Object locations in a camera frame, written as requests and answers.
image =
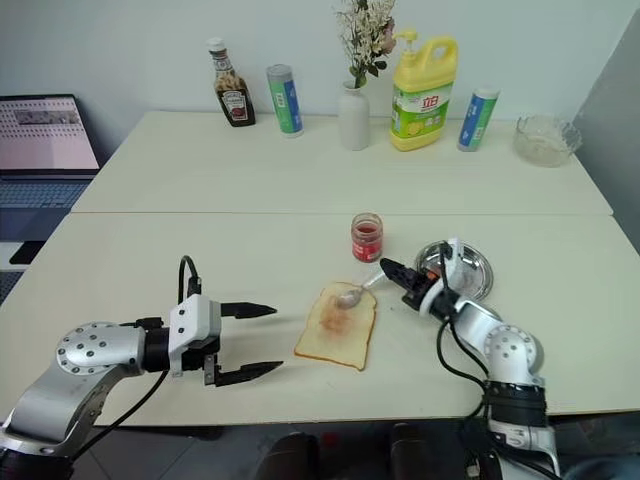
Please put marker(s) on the dried flower bouquet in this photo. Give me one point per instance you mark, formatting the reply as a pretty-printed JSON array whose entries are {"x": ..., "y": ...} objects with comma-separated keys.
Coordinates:
[{"x": 365, "y": 35}]

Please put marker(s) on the ketchup bottle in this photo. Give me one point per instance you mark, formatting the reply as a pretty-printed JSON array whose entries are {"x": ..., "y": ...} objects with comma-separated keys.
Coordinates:
[{"x": 235, "y": 97}]

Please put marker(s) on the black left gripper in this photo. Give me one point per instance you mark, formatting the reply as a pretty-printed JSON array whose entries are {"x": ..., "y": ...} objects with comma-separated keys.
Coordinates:
[{"x": 197, "y": 357}]

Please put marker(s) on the open laptop computer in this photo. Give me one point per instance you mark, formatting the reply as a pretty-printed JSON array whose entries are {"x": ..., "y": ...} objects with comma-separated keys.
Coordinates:
[{"x": 40, "y": 135}]

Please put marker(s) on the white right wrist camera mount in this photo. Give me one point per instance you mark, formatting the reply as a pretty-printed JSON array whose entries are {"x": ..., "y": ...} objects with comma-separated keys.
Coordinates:
[{"x": 454, "y": 265}]

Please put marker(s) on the green blue cylindrical canister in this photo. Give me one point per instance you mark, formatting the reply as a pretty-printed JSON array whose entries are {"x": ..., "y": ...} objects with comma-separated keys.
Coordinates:
[
  {"x": 286, "y": 105},
  {"x": 477, "y": 122}
]

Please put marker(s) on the clear glass bowl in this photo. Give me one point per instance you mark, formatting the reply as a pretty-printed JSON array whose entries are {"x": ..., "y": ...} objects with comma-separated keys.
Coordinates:
[{"x": 547, "y": 145}]

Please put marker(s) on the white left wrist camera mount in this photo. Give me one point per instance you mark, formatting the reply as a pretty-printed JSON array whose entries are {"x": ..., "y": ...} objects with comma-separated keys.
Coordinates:
[{"x": 192, "y": 315}]

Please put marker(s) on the slice of toast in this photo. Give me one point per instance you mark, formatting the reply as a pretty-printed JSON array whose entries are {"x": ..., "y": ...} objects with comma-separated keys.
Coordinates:
[{"x": 340, "y": 335}]

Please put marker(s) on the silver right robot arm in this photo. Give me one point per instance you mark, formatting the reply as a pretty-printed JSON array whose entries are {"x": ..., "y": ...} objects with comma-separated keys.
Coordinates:
[{"x": 510, "y": 345}]

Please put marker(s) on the small red jam jar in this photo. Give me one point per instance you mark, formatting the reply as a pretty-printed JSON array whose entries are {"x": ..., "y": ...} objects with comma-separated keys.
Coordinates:
[{"x": 366, "y": 242}]

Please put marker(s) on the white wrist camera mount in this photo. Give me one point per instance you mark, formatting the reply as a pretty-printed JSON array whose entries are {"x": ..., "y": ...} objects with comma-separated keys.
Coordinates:
[
  {"x": 192, "y": 315},
  {"x": 454, "y": 265}
]

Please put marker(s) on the flat black phone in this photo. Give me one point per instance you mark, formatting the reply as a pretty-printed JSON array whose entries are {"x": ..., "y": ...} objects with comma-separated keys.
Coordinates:
[{"x": 27, "y": 252}]

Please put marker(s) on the grey board panel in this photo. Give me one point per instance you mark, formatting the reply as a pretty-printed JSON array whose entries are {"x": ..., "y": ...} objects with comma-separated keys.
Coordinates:
[{"x": 612, "y": 115}]

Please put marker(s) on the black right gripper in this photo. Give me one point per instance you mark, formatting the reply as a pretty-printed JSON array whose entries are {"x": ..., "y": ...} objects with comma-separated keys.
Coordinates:
[{"x": 417, "y": 287}]

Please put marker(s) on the dark rounded shape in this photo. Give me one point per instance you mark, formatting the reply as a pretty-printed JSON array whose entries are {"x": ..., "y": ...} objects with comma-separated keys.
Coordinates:
[
  {"x": 290, "y": 457},
  {"x": 407, "y": 452}
]

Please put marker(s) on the round steel plate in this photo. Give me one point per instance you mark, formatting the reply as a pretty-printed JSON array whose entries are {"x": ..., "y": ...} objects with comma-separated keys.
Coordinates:
[{"x": 475, "y": 270}]

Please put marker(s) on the silver spoon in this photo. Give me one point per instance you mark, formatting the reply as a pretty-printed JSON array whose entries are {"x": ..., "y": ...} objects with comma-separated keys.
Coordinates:
[{"x": 346, "y": 300}]

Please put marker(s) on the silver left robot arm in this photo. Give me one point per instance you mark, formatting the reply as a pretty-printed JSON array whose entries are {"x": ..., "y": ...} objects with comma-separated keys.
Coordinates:
[{"x": 90, "y": 350}]

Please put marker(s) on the dark mesh mat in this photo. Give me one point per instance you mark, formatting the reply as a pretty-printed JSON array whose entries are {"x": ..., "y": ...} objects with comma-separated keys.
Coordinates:
[{"x": 10, "y": 287}]

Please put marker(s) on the white ceramic vase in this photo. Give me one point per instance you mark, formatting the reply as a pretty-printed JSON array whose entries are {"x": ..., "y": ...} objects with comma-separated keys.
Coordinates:
[{"x": 353, "y": 120}]

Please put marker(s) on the yellow detergent pump bottle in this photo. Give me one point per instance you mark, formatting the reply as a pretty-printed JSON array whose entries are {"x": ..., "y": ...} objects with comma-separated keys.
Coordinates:
[{"x": 422, "y": 105}]

